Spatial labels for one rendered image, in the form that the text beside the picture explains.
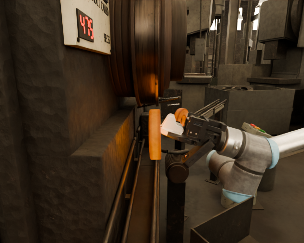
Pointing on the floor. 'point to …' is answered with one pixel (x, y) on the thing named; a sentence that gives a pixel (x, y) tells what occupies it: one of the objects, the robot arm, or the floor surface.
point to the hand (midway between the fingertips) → (155, 128)
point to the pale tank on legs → (220, 6)
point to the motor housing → (175, 197)
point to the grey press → (287, 49)
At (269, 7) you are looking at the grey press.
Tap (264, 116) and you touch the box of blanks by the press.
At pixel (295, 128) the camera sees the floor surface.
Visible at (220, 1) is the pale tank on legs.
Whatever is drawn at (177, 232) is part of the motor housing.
